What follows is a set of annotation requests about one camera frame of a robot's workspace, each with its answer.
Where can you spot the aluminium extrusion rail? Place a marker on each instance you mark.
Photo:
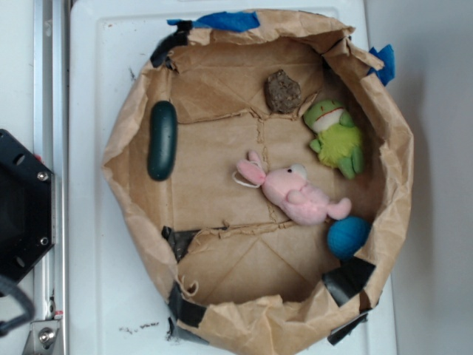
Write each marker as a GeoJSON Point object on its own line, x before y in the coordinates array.
{"type": "Point", "coordinates": [49, 331]}

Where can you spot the blue yarn ball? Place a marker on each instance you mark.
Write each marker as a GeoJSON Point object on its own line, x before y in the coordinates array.
{"type": "Point", "coordinates": [345, 237]}

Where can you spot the dark green oval object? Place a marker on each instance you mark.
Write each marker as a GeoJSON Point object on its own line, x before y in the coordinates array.
{"type": "Point", "coordinates": [163, 141]}

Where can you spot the white plastic tray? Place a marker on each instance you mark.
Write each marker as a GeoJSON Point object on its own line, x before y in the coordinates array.
{"type": "Point", "coordinates": [113, 306]}

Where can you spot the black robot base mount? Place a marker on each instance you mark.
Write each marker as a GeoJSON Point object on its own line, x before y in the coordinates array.
{"type": "Point", "coordinates": [26, 209]}

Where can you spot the green plush frog toy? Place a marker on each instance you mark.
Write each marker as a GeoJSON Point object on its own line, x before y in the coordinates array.
{"type": "Point", "coordinates": [338, 142]}

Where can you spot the brown paper bag bin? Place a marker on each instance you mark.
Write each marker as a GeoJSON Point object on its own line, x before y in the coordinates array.
{"type": "Point", "coordinates": [236, 272]}

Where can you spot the pink plush bunny toy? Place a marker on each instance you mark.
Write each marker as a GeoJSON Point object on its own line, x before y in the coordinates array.
{"type": "Point", "coordinates": [289, 189]}

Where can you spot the brown grey rock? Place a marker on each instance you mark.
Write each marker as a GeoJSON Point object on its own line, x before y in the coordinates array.
{"type": "Point", "coordinates": [282, 94]}

